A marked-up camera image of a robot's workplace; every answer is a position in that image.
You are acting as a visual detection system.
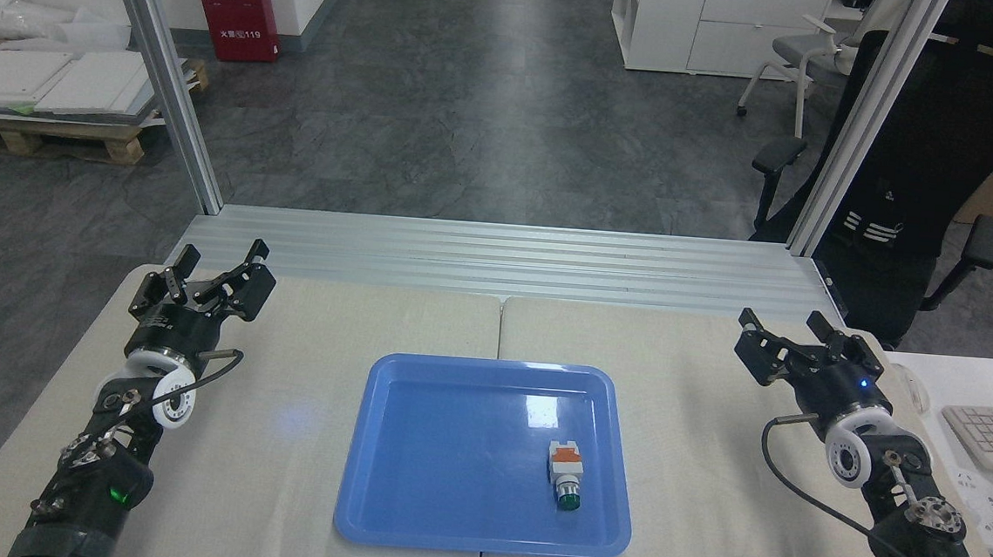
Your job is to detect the wooden pallet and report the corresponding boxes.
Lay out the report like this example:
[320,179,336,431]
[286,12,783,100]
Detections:
[0,43,214,173]

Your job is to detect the white power strip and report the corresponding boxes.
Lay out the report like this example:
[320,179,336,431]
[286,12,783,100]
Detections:
[945,467,993,550]

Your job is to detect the white drawer cabinet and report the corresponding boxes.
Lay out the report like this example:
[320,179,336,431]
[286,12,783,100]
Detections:
[608,0,842,85]

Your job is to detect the white foam boards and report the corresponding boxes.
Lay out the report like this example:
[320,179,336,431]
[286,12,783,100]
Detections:
[0,38,190,129]

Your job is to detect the black office chair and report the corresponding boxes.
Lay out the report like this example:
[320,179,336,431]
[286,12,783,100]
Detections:
[738,0,993,357]

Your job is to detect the silver aluminium post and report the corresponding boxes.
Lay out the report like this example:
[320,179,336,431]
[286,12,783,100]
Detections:
[82,0,239,216]
[785,0,954,266]

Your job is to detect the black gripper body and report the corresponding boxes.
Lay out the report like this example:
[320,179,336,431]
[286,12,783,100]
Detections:
[123,296,232,374]
[781,350,898,435]

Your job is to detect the red fire extinguisher box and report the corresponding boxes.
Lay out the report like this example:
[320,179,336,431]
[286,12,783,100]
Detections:
[182,0,284,66]

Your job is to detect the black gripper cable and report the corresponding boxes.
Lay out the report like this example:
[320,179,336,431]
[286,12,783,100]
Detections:
[157,343,246,411]
[752,409,993,557]

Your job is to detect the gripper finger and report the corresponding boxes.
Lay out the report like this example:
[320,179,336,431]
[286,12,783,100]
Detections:
[803,310,887,377]
[190,235,281,326]
[128,240,203,322]
[732,307,829,391]

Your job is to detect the white grey office chair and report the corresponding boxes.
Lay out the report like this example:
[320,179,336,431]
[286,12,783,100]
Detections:
[734,7,867,143]

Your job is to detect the blue plastic tray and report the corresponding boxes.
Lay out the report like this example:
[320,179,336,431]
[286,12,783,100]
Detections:
[331,349,644,557]

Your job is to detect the green push button switch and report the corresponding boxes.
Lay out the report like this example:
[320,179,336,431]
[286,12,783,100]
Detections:
[543,439,589,513]

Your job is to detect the aluminium profile table frame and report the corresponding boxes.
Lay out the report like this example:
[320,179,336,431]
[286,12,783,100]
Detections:
[162,200,854,329]

